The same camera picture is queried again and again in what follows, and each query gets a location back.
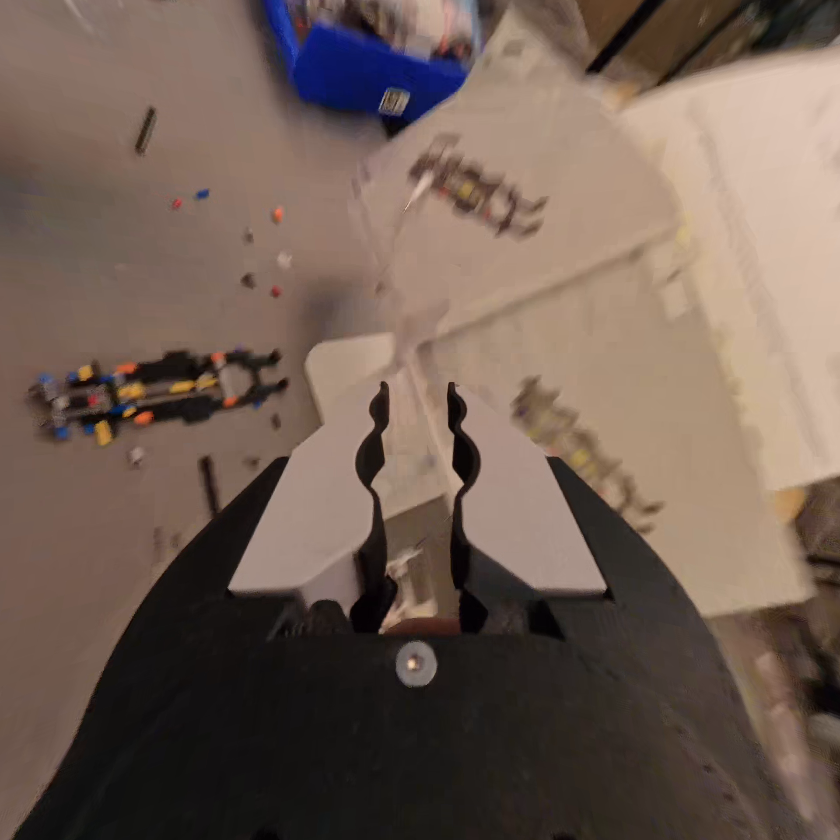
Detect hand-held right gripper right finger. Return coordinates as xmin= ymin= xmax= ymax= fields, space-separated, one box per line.
xmin=446 ymin=382 xmax=609 ymax=634

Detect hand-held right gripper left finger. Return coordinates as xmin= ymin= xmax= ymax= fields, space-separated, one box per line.
xmin=227 ymin=382 xmax=399 ymax=635

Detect black lego model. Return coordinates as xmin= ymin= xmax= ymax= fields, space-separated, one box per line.
xmin=28 ymin=348 xmax=291 ymax=448

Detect lego instruction booklet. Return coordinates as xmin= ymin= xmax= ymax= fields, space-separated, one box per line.
xmin=354 ymin=46 xmax=840 ymax=621

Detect clear bags of lego parts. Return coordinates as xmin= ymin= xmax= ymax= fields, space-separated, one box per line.
xmin=289 ymin=0 xmax=476 ymax=60

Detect blue plastic bin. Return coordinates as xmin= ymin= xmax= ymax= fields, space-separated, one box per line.
xmin=262 ymin=0 xmax=483 ymax=126

